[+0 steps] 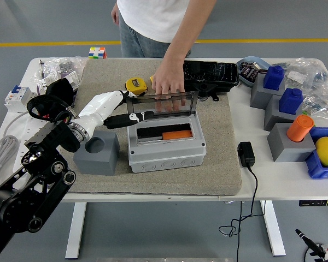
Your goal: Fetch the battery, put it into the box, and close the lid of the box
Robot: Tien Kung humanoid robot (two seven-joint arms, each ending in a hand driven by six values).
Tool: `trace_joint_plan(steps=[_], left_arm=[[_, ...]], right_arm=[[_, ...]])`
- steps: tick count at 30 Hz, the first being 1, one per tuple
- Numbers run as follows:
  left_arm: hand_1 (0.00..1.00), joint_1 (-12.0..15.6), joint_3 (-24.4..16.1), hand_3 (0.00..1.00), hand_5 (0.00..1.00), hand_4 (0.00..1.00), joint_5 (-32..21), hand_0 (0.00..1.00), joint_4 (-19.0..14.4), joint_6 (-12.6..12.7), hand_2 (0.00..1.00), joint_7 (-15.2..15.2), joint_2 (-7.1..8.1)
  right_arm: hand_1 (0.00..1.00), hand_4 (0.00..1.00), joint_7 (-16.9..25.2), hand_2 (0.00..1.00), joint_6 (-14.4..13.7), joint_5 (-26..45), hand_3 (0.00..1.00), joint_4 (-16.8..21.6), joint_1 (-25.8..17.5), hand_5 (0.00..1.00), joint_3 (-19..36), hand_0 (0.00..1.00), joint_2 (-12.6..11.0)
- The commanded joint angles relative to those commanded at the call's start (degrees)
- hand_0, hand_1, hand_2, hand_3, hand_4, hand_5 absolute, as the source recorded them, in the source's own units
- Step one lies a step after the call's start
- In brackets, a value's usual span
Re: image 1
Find person's right hand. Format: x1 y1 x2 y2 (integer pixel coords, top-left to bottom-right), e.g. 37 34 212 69
111 4 120 26

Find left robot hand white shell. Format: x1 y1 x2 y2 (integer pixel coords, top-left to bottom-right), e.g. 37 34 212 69
78 90 155 136

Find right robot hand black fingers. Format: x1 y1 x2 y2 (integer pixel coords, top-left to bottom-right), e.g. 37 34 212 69
295 228 328 262

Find person's left hand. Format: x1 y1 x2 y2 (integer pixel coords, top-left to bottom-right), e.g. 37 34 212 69
151 64 186 112

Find orange cylinder battery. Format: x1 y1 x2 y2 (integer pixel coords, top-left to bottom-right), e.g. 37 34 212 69
286 114 315 142
162 129 192 140

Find grey block with round hole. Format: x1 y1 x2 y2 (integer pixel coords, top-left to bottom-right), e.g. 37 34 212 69
72 129 120 176

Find grey plastic electrical box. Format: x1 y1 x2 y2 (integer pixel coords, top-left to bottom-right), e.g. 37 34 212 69
127 109 207 173

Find person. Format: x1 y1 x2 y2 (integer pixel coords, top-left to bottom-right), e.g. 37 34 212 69
111 0 216 58

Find white table leg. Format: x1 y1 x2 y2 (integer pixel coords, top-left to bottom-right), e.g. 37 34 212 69
259 200 286 257
65 201 87 260

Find black table control panel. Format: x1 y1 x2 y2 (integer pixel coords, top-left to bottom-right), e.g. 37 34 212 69
298 199 328 207

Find white terminal block pack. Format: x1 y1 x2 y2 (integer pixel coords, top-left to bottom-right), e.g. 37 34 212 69
37 70 80 95

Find colourful puzzle cube white faces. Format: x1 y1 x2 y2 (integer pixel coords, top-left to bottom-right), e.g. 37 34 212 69
87 46 108 59

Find black cloth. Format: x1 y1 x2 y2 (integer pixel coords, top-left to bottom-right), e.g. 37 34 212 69
45 78 75 110

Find black plastic tray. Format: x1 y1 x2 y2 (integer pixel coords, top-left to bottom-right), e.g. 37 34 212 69
182 60 240 95

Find clear bags of small parts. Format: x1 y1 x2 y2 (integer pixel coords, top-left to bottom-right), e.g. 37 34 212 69
30 56 87 91

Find blue plastic bin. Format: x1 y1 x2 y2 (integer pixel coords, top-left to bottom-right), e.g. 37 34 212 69
305 127 328 180

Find dark packets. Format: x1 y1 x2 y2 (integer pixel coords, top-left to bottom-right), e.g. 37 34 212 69
239 61 267 82

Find light blue bowl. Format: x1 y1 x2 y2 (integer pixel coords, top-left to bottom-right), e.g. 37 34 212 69
236 56 271 88

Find grey block holder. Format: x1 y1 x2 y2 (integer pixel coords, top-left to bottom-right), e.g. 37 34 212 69
267 122 317 163
249 73 285 110
263 94 304 132

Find grey-brown mat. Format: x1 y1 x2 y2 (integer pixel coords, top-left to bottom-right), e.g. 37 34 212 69
58 58 242 196

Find blue plastic bottle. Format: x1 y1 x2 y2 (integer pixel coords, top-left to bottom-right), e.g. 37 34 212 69
262 65 285 91
278 87 303 115

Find clear bags of components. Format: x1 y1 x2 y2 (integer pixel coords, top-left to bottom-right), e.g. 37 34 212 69
283 56 328 128

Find thin black cable loop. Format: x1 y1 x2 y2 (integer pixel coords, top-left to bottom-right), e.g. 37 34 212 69
303 241 328 262

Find yellow tape measure black strap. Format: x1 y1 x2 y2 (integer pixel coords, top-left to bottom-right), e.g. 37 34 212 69
125 78 148 96

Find black triangular bracket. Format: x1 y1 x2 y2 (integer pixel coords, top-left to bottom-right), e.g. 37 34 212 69
187 81 219 102

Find white circuit breaker blue switch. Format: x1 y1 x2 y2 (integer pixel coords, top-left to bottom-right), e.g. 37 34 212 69
4 84 38 114

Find white power cable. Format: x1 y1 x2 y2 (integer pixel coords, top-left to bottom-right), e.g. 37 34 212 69
0 110 28 189

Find black power adapter with cord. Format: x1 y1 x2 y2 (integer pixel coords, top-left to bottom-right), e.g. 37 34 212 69
218 141 266 262

